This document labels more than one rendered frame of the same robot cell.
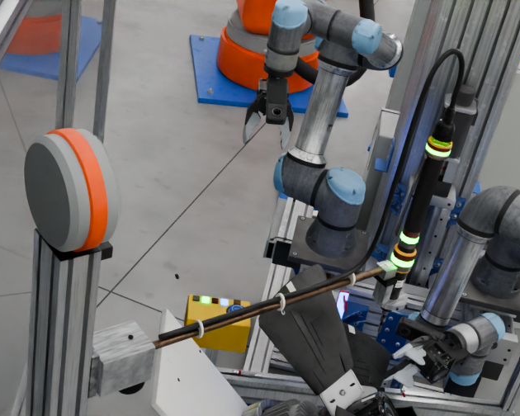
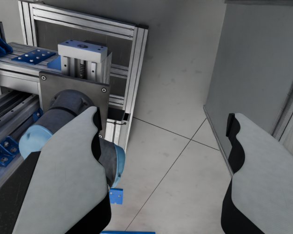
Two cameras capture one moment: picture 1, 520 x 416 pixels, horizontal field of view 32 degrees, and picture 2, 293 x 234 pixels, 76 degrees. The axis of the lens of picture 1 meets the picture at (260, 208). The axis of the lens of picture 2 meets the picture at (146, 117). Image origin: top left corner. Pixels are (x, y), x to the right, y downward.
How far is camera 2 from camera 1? 211 cm
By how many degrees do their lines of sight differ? 25
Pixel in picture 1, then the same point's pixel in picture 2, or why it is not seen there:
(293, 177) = (103, 155)
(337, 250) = (63, 93)
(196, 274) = (155, 152)
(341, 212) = (50, 118)
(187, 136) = (159, 216)
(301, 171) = not seen: hidden behind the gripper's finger
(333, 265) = (67, 79)
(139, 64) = not seen: outside the picture
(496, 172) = not seen: hidden behind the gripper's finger
